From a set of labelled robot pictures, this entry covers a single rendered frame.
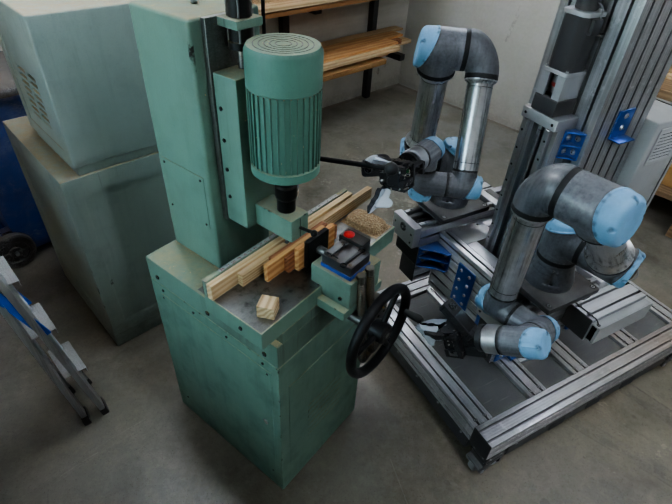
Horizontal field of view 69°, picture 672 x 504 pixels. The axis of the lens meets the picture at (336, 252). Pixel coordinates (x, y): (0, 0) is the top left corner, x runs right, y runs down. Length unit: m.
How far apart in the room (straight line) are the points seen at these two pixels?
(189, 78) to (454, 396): 1.44
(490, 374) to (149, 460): 1.37
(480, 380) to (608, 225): 1.16
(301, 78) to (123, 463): 1.59
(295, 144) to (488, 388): 1.32
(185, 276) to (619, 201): 1.15
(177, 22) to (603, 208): 0.97
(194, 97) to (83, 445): 1.47
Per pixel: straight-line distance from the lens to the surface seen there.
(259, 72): 1.09
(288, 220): 1.30
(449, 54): 1.51
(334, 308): 1.31
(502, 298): 1.33
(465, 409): 1.99
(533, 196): 1.13
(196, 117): 1.28
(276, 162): 1.17
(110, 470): 2.15
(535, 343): 1.23
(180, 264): 1.59
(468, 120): 1.53
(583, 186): 1.09
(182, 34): 1.23
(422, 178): 1.51
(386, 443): 2.09
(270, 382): 1.45
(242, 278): 1.31
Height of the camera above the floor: 1.81
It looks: 39 degrees down
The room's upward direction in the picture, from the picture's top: 4 degrees clockwise
